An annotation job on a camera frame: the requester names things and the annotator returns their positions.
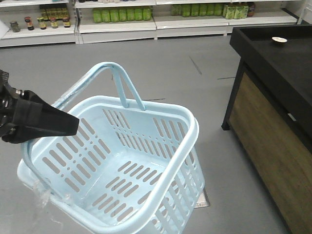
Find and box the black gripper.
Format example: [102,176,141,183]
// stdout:
[0,70,79,143]

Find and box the light blue plastic basket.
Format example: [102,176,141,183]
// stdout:
[17,62,205,234]

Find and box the white store shelf unit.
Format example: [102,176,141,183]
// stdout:
[0,0,298,47]

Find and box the metal floor socket plate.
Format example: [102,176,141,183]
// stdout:
[195,188,211,209]

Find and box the black wood-panel display stand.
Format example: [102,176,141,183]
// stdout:
[222,24,312,234]

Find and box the small white dish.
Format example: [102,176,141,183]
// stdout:
[272,37,288,45]

